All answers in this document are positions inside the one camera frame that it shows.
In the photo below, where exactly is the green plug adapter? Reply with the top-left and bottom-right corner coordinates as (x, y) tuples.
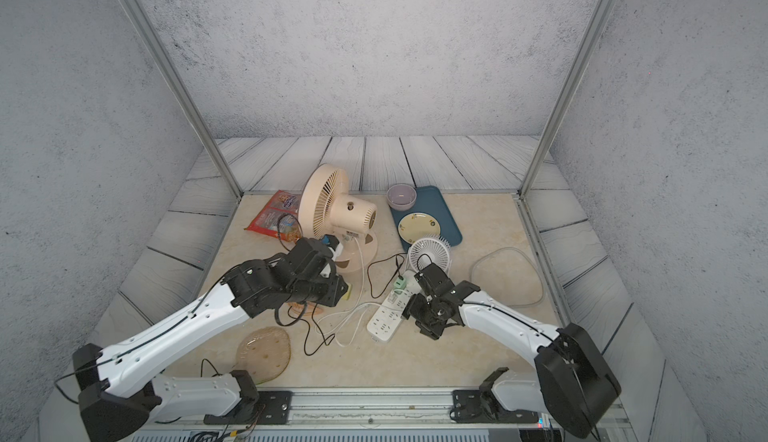
(393, 277), (408, 294)

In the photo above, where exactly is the white fan plug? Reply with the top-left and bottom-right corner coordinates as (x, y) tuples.
(320, 234), (344, 262)

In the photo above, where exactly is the white power strip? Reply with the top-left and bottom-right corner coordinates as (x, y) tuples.
(366, 270), (421, 342)

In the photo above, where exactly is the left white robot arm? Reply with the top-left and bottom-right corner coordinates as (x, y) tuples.
(72, 235), (348, 441)

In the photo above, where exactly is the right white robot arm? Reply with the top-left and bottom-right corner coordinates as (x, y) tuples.
(402, 264), (621, 439)

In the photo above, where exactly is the small orange fan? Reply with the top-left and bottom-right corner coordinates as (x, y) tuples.
(287, 302), (325, 318)

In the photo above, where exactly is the beige desk fan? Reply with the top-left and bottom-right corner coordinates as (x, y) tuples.
(298, 164), (378, 274)

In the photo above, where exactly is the red candy bag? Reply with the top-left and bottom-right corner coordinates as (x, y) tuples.
(245, 191), (302, 243)

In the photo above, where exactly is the yellow green plate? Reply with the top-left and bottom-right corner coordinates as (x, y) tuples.
(397, 213), (441, 245)

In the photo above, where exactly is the dark teal tray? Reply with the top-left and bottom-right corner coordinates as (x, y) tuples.
(390, 186), (463, 247)

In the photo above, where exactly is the purple bowl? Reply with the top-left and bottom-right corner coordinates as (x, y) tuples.
(386, 184), (418, 212)

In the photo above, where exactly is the white fan cable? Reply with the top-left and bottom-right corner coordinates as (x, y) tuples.
(311, 234), (385, 348)

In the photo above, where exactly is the metal base rail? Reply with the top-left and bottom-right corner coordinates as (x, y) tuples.
(130, 388), (575, 441)

